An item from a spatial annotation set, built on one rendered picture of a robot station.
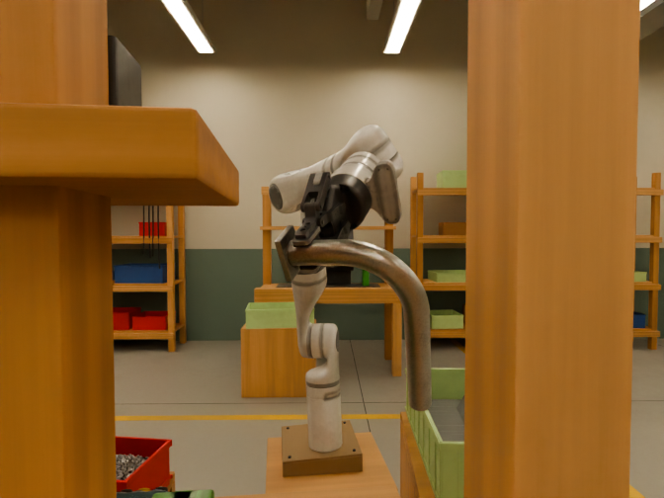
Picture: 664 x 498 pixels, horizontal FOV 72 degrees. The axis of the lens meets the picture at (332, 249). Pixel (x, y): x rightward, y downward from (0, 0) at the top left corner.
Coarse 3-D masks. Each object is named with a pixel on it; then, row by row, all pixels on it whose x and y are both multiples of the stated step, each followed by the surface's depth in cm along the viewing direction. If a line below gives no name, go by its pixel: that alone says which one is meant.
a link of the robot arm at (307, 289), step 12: (300, 276) 110; (312, 276) 110; (324, 276) 112; (300, 288) 111; (312, 288) 111; (324, 288) 114; (300, 300) 113; (312, 300) 114; (300, 312) 115; (300, 324) 117; (300, 336) 118; (300, 348) 119
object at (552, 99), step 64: (0, 0) 27; (64, 0) 29; (512, 0) 32; (576, 0) 31; (0, 64) 27; (64, 64) 29; (512, 64) 32; (576, 64) 31; (512, 128) 32; (576, 128) 31; (0, 192) 27; (64, 192) 29; (512, 192) 32; (576, 192) 32; (0, 256) 28; (64, 256) 29; (512, 256) 32; (576, 256) 32; (0, 320) 28; (64, 320) 28; (512, 320) 32; (576, 320) 32; (0, 384) 28; (64, 384) 28; (512, 384) 32; (576, 384) 32; (0, 448) 28; (64, 448) 29; (512, 448) 32; (576, 448) 32
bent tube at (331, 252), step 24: (288, 240) 53; (336, 240) 51; (288, 264) 53; (312, 264) 52; (336, 264) 51; (360, 264) 50; (384, 264) 49; (408, 288) 49; (408, 312) 51; (408, 336) 53; (408, 360) 55; (408, 384) 58
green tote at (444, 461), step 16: (432, 384) 171; (448, 384) 170; (416, 416) 147; (416, 432) 147; (432, 432) 119; (432, 448) 121; (448, 448) 110; (432, 464) 121; (448, 464) 111; (432, 480) 120; (448, 480) 111; (448, 496) 111
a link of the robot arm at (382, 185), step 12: (348, 168) 64; (360, 168) 65; (384, 168) 61; (372, 180) 62; (384, 180) 62; (396, 180) 62; (372, 192) 63; (384, 192) 63; (396, 192) 62; (372, 204) 64; (384, 204) 63; (396, 204) 63; (384, 216) 65; (396, 216) 64
